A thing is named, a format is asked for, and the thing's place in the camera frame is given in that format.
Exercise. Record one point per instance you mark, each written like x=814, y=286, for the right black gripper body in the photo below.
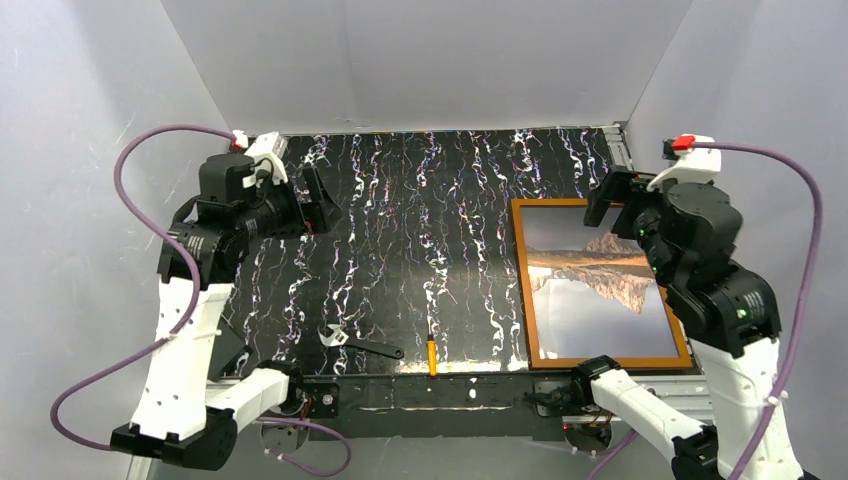
x=622, y=201

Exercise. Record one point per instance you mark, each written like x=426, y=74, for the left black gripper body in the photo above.
x=309, y=201

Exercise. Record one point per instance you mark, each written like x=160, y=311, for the mountain landscape photo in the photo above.
x=583, y=311

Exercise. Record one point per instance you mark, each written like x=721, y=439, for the yellow handled screwdriver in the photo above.
x=432, y=355

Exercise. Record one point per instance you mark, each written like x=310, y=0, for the wooden picture frame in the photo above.
x=523, y=278

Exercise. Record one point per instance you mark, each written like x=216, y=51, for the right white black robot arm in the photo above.
x=730, y=316

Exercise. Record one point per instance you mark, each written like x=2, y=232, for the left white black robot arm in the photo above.
x=241, y=200

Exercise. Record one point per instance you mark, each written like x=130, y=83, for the black adjustable wrench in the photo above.
x=339, y=338

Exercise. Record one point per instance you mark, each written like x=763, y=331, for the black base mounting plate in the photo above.
x=500, y=404

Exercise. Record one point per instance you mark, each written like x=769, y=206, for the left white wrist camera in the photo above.
x=266, y=150

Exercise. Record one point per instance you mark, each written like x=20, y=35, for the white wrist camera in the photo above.
x=695, y=160
x=266, y=150

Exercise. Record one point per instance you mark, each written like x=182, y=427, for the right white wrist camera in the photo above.
x=695, y=160

